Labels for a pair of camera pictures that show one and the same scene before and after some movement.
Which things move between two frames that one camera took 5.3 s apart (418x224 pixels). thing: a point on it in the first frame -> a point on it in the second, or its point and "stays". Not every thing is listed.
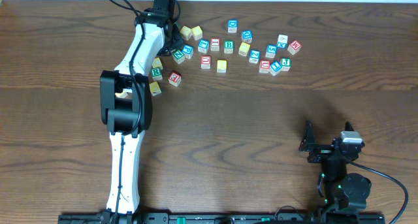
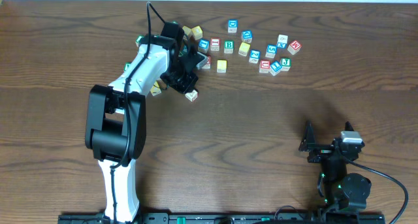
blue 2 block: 255,55 stays
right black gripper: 321,151 stays
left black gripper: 179,41 -> 189,84
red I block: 215,44 stays
